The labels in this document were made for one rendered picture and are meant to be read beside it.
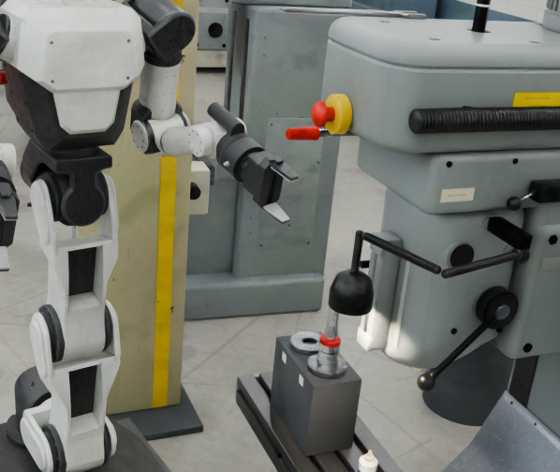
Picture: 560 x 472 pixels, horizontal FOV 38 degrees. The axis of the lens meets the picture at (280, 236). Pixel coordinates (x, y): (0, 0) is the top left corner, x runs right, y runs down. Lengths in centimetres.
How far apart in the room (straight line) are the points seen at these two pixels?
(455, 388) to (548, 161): 238
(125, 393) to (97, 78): 193
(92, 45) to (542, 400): 121
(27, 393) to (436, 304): 136
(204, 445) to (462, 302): 214
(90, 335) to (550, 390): 106
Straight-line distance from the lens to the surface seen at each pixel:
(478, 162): 127
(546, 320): 150
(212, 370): 386
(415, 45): 116
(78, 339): 203
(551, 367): 185
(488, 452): 197
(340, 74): 128
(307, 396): 184
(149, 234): 315
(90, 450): 223
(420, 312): 139
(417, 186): 127
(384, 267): 138
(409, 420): 370
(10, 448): 249
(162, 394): 352
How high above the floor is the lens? 206
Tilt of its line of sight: 23 degrees down
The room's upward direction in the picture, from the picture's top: 5 degrees clockwise
